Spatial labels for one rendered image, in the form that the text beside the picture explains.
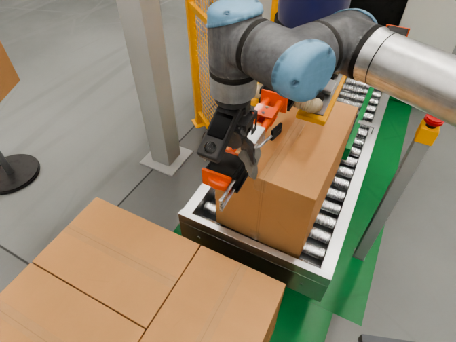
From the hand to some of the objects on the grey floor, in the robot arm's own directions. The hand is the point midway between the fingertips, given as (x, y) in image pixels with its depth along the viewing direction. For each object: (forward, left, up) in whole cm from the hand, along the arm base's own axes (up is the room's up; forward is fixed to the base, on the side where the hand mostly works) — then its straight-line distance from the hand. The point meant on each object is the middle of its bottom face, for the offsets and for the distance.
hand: (227, 171), depth 79 cm
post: (-87, -54, -121) cm, 158 cm away
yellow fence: (+1, -148, -122) cm, 192 cm away
